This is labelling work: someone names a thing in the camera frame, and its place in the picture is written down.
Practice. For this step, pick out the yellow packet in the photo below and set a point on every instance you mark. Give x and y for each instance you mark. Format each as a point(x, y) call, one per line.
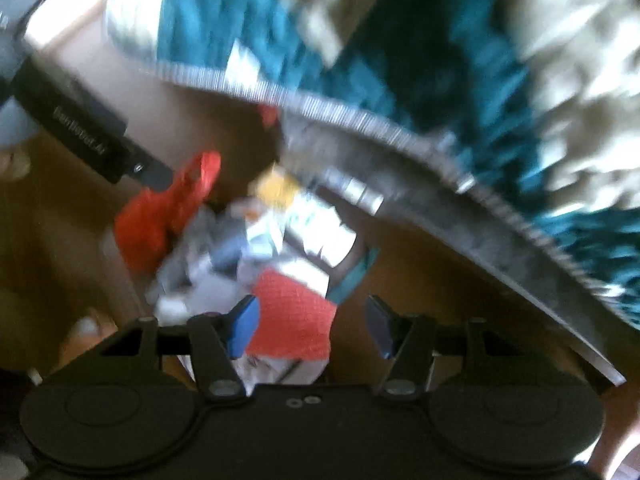
point(277, 185)

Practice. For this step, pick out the grey metal bed frame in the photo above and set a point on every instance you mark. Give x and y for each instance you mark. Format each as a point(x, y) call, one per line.
point(400, 195)

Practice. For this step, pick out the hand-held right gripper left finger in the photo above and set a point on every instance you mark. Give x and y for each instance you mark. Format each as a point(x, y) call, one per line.
point(244, 324)

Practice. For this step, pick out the grey crumpled cloth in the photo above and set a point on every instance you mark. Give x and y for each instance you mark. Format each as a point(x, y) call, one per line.
point(220, 255)

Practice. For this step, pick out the red cloth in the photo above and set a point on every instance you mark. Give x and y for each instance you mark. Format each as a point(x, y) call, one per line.
point(150, 225)

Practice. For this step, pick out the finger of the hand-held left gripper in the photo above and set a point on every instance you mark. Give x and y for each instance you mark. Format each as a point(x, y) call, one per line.
point(150, 170)

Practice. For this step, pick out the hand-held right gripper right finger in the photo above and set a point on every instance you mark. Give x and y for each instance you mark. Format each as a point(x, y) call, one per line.
point(379, 327)

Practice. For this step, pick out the orange mesh cloth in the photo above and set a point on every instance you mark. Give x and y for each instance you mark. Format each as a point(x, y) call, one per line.
point(295, 310)

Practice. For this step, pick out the teal wrapper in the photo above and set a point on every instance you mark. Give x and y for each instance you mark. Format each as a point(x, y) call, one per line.
point(352, 277)

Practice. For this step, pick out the teal and white quilt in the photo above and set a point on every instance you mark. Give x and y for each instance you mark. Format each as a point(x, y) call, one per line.
point(400, 40)

